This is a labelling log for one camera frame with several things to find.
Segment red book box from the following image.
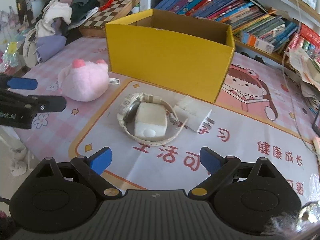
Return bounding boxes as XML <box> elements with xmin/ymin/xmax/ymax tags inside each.
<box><xmin>287</xmin><ymin>24</ymin><xmax>320</xmax><ymax>63</ymax></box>

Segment yellow cardboard box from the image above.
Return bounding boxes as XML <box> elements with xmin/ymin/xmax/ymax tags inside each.
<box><xmin>105</xmin><ymin>9</ymin><xmax>235</xmax><ymax>104</ymax></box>

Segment row of colourful books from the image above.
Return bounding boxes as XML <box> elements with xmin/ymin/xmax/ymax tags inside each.
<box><xmin>154</xmin><ymin>0</ymin><xmax>299</xmax><ymax>53</ymax></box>

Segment white wristwatch with cushion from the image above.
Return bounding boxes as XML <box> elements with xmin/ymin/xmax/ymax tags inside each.
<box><xmin>117</xmin><ymin>92</ymin><xmax>188</xmax><ymax>146</ymax></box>

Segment lavender garment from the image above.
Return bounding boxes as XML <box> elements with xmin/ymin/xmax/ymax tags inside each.
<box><xmin>35</xmin><ymin>35</ymin><xmax>67</xmax><ymax>63</ymax></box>

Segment stack of books and papers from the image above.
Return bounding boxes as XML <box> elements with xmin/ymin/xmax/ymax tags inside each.
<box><xmin>285</xmin><ymin>46</ymin><xmax>320</xmax><ymax>117</ymax></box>

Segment wooden chessboard box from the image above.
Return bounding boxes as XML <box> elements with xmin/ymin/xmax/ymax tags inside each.
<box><xmin>79</xmin><ymin>0</ymin><xmax>140</xmax><ymax>38</ymax></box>

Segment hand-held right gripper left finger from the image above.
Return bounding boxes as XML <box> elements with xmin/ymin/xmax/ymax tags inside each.
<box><xmin>34</xmin><ymin>147</ymin><xmax>123</xmax><ymax>200</ymax></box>

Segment dark garment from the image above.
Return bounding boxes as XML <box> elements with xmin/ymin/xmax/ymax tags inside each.
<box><xmin>60</xmin><ymin>0</ymin><xmax>100</xmax><ymax>43</ymax></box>

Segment pink checked printed tablecloth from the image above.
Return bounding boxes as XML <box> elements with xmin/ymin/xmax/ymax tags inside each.
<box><xmin>21</xmin><ymin>35</ymin><xmax>320</xmax><ymax>215</ymax></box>

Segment white fuzzy object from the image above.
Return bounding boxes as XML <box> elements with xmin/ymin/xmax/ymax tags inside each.
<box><xmin>10</xmin><ymin>150</ymin><xmax>28</xmax><ymax>177</ymax></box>

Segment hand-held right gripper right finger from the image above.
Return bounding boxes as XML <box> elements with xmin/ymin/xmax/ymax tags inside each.
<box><xmin>188</xmin><ymin>147</ymin><xmax>285</xmax><ymax>200</ymax></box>

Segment white charger plug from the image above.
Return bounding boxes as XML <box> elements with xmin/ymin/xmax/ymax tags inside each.
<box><xmin>173</xmin><ymin>95</ymin><xmax>213</xmax><ymax>134</ymax></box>

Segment pile of clothes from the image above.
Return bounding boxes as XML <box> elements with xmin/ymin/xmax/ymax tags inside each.
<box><xmin>22</xmin><ymin>0</ymin><xmax>73</xmax><ymax>68</ymax></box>

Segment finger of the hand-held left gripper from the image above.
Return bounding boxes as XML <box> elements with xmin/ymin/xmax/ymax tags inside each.
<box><xmin>0</xmin><ymin>74</ymin><xmax>38</xmax><ymax>90</ymax></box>
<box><xmin>0</xmin><ymin>90</ymin><xmax>67</xmax><ymax>113</ymax></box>

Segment black standing smartphone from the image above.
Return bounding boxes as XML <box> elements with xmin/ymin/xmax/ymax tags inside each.
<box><xmin>312</xmin><ymin>110</ymin><xmax>320</xmax><ymax>130</ymax></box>

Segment pink pig plush toy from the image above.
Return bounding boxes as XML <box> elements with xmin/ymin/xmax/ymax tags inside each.
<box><xmin>57</xmin><ymin>59</ymin><xmax>120</xmax><ymax>102</ymax></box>

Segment orange white carton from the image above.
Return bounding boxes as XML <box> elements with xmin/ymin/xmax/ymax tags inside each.
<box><xmin>239</xmin><ymin>31</ymin><xmax>275</xmax><ymax>54</ymax></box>

